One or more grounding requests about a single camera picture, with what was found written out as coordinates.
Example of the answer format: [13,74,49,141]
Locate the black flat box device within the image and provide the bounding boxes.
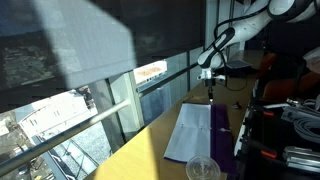
[221,59,253,79]

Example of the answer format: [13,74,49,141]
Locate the black cable on robot arm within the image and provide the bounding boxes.
[212,13,250,93]

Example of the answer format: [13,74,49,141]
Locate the grey coiled cable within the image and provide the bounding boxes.
[292,117,320,145]

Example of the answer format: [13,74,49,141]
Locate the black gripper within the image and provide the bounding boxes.
[203,68,218,103]

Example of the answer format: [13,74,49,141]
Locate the metal window handrail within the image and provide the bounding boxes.
[135,62,202,98]
[0,98,133,178]

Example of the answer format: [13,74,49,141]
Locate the clear plastic cup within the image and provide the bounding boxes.
[185,155,222,180]

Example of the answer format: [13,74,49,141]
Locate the red handled clamp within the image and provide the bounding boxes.
[260,149,278,160]
[262,109,276,118]

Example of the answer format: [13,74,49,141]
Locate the white cloth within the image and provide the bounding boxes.
[163,102,213,164]

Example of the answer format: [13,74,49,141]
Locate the dark roller window shade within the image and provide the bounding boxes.
[0,0,207,114]

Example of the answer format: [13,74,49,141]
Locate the aluminium extrusion bar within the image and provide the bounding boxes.
[282,145,320,174]

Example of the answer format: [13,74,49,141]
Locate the purple cloth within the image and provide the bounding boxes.
[163,102,238,176]

